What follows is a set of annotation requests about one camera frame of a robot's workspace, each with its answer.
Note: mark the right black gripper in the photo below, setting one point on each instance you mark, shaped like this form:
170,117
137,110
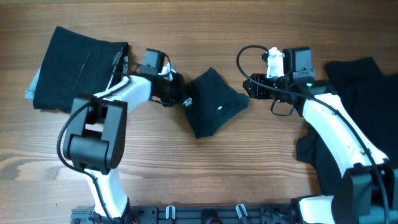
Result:
252,85

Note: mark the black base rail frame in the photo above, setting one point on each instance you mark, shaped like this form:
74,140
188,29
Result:
211,214

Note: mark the dark green t-shirt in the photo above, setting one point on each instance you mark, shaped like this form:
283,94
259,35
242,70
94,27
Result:
209,102

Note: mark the pile of dark clothes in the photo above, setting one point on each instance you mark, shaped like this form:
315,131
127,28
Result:
370,98

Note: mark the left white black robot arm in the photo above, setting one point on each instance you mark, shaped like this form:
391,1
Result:
92,140

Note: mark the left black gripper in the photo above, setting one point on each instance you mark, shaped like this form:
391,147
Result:
181,83

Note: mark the folded dark green garment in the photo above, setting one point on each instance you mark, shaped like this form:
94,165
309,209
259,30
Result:
75,64

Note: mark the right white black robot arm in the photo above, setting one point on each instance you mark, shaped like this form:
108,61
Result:
368,189

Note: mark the white folded cloth underneath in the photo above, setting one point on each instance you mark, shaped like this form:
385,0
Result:
29,93

